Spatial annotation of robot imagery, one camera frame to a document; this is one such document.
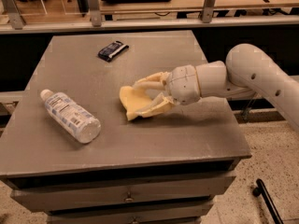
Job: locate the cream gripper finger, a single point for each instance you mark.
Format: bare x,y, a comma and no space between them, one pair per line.
159,105
155,81

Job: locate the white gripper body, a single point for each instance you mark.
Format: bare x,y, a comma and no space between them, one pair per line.
183,84

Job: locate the yellow sponge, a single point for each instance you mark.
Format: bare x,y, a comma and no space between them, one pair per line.
132,100

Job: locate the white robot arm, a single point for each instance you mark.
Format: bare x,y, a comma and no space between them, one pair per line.
246,71

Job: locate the clear plastic water bottle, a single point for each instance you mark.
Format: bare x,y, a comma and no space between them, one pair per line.
80,123

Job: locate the dark blue snack packet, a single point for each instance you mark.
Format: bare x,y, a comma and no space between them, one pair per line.
109,52

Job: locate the upper drawer metal knob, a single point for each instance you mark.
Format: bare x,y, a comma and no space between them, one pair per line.
129,198

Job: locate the grey drawer cabinet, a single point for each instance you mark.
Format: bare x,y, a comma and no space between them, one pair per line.
173,164

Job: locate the black floor stand leg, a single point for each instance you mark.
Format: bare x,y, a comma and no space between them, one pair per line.
261,190

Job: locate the grey metal railing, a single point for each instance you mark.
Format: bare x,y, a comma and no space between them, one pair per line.
63,16

